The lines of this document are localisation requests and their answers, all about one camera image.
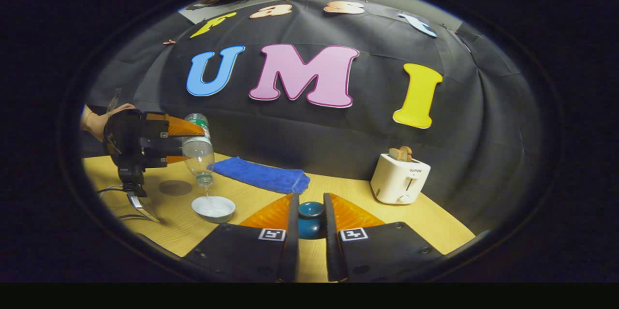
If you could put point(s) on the white toaster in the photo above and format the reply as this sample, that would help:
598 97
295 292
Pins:
399 181

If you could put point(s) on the round brown coaster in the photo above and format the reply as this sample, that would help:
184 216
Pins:
175 187

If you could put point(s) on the black backdrop cloth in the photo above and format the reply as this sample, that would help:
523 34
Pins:
314 130

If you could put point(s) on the blue towel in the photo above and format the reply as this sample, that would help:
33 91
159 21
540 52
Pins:
261 176

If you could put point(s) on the toasted bread slice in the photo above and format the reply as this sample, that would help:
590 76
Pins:
406 153
395 154

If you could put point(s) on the teal ceramic teacup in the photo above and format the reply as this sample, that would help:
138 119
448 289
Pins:
213 207

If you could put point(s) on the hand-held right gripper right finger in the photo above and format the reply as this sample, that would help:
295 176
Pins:
331 256

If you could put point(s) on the clear plastic water bottle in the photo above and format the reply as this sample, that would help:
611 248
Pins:
198 154

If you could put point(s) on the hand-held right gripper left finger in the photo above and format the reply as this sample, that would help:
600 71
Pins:
291 251

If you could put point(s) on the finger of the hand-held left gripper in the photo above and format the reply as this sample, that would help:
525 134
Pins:
159 160
181 127

